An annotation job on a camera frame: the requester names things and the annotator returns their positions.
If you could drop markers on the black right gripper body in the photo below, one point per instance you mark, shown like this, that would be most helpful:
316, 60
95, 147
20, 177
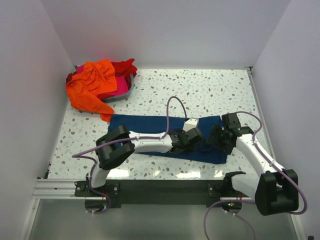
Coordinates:
215, 133

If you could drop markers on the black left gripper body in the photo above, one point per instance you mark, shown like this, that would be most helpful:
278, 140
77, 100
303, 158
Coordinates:
193, 136

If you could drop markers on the blue t-shirt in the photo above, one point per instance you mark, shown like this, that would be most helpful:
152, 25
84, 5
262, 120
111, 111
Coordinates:
158, 124

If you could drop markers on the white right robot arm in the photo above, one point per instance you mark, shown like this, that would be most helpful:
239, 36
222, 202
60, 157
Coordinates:
274, 189

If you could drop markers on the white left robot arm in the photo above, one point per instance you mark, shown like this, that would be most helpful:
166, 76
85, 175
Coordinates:
115, 147

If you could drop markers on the grey laundry basket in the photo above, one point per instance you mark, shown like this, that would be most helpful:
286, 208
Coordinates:
130, 83

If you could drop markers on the red t-shirt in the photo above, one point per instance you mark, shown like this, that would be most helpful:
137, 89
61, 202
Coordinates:
102, 79

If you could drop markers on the orange t-shirt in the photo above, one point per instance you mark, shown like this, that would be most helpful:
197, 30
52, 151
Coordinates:
83, 89

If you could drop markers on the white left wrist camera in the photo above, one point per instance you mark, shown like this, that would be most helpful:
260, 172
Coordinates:
190, 123

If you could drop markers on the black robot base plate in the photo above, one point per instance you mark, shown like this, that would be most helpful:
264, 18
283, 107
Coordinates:
153, 192

